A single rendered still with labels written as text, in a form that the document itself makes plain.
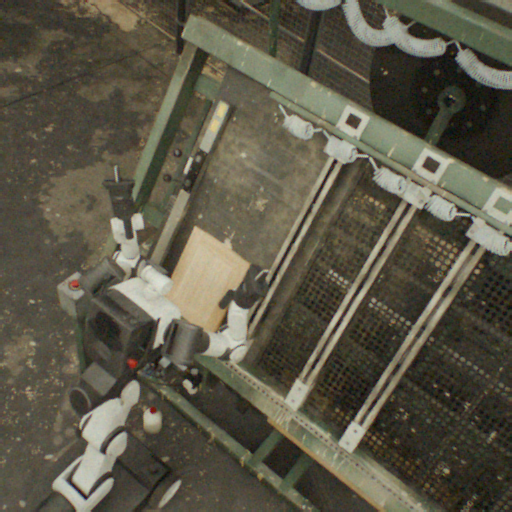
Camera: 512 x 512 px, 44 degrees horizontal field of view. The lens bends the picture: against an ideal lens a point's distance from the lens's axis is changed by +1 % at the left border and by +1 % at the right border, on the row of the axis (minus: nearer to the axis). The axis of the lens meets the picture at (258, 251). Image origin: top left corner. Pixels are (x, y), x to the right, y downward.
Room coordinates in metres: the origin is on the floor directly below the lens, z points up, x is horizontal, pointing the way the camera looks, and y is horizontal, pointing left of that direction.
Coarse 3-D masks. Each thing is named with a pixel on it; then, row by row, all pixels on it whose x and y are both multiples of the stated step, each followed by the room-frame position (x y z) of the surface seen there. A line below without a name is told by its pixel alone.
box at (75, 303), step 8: (64, 280) 1.67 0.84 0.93; (64, 288) 1.62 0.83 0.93; (72, 288) 1.63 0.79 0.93; (64, 296) 1.60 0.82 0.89; (72, 296) 1.59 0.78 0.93; (80, 296) 1.60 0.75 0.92; (64, 304) 1.61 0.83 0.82; (72, 304) 1.58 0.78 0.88; (80, 304) 1.59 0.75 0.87; (88, 304) 1.63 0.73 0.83; (72, 312) 1.58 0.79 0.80; (80, 312) 1.59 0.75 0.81
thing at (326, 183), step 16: (352, 112) 1.93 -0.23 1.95; (352, 128) 1.90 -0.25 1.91; (336, 160) 1.89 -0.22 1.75; (320, 176) 1.84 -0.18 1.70; (336, 176) 1.84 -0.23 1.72; (320, 192) 1.83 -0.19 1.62; (304, 208) 1.78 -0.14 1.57; (320, 208) 1.79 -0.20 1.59; (304, 224) 1.75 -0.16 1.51; (288, 240) 1.71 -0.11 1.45; (304, 240) 1.73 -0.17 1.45; (288, 256) 1.67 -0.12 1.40; (272, 272) 1.64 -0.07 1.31; (288, 272) 1.67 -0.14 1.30; (272, 288) 1.60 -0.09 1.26; (256, 304) 1.57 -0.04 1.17; (256, 320) 1.53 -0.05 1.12
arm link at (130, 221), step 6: (132, 210) 1.67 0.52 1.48; (114, 216) 1.65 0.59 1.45; (120, 216) 1.64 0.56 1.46; (126, 216) 1.65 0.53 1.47; (132, 216) 1.66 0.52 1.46; (138, 216) 1.69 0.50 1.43; (120, 222) 1.64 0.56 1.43; (126, 222) 1.62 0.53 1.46; (132, 222) 1.66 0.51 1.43; (138, 222) 1.67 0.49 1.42; (120, 228) 1.63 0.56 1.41; (126, 228) 1.61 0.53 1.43; (132, 228) 1.63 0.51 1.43; (138, 228) 1.66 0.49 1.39; (126, 234) 1.61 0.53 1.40; (132, 234) 1.62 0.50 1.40
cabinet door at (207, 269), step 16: (192, 240) 1.84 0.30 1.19; (208, 240) 1.82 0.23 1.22; (192, 256) 1.79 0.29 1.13; (208, 256) 1.78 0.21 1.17; (224, 256) 1.76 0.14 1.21; (240, 256) 1.76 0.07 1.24; (176, 272) 1.76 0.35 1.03; (192, 272) 1.75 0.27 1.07; (208, 272) 1.73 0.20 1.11; (224, 272) 1.72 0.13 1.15; (240, 272) 1.71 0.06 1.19; (176, 288) 1.71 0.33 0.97; (192, 288) 1.70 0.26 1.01; (208, 288) 1.69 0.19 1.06; (224, 288) 1.67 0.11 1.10; (176, 304) 1.67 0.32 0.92; (192, 304) 1.66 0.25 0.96; (208, 304) 1.64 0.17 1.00; (192, 320) 1.61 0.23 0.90; (208, 320) 1.60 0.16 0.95
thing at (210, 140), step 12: (216, 108) 2.14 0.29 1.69; (228, 108) 2.13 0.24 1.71; (216, 132) 2.08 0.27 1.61; (204, 144) 2.06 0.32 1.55; (216, 144) 2.08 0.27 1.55; (204, 168) 2.02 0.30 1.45; (192, 192) 1.96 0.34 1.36; (180, 204) 1.93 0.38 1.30; (180, 216) 1.90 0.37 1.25; (168, 228) 1.87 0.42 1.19; (168, 240) 1.84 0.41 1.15; (156, 252) 1.82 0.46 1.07
